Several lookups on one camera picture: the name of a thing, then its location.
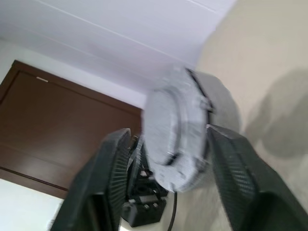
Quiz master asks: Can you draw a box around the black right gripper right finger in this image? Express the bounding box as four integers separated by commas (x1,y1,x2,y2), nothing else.
205,124,308,231

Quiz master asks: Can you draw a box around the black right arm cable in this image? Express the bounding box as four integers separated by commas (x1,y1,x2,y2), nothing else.
169,192,179,231

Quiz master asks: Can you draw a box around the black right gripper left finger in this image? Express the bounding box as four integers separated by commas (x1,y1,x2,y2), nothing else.
50,128,132,231

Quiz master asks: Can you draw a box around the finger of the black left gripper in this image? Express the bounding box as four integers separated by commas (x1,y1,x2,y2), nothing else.
129,134,146,174

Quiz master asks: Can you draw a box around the brown wooden door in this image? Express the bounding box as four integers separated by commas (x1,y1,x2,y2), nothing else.
0,59,145,193

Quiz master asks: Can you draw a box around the small grey metal gear part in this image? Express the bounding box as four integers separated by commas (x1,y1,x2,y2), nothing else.
143,64,212,193

